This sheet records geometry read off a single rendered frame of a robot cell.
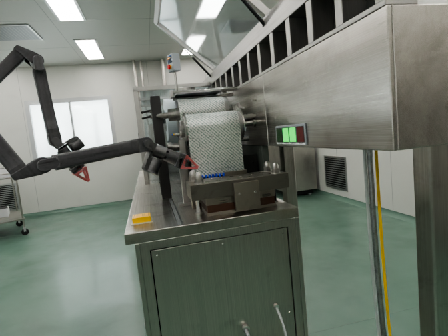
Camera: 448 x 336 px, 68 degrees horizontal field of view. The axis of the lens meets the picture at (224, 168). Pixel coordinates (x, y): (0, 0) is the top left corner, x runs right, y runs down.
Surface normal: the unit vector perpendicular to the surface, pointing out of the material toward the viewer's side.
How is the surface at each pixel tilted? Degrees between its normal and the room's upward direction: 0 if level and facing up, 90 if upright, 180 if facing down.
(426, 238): 90
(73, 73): 90
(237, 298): 90
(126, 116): 90
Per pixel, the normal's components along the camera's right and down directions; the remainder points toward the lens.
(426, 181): -0.97, 0.12
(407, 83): 0.22, 0.08
